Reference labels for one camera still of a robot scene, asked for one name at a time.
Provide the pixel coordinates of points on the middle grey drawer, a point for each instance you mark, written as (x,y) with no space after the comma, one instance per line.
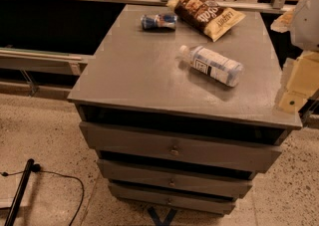
(174,179)

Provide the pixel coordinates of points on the brown yellow chip bag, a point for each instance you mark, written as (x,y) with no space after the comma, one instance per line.
(207,16)

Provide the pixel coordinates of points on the low metal rail shelf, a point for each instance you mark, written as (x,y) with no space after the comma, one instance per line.
(40,72)

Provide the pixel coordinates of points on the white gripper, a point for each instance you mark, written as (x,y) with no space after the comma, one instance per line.
(308,21)

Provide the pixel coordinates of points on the black pole on floor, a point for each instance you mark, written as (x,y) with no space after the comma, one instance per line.
(13,211)

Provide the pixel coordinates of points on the blue energy drink can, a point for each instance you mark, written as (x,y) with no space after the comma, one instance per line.
(159,21)

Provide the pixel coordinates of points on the grey drawer cabinet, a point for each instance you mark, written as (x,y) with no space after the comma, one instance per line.
(139,80)

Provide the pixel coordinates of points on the top grey drawer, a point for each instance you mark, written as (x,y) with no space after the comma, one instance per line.
(229,154)

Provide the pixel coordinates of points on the grey drawer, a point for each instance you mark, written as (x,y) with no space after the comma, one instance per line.
(172,199)
(174,179)
(229,154)

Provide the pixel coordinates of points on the bottom grey drawer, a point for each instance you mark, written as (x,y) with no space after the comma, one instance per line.
(172,199)

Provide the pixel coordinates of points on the blue plastic water bottle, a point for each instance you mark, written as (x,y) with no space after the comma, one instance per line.
(213,64)

